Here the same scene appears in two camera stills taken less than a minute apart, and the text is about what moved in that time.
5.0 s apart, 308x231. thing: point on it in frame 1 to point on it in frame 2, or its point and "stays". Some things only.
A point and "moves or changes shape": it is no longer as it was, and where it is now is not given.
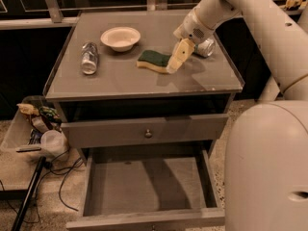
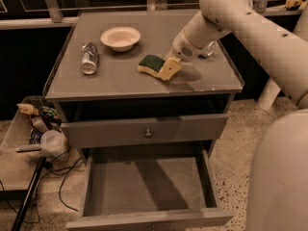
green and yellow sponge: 153,60 moves or changes shape
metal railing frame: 54,14 stays
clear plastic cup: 53,142 stays
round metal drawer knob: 148,134 stays
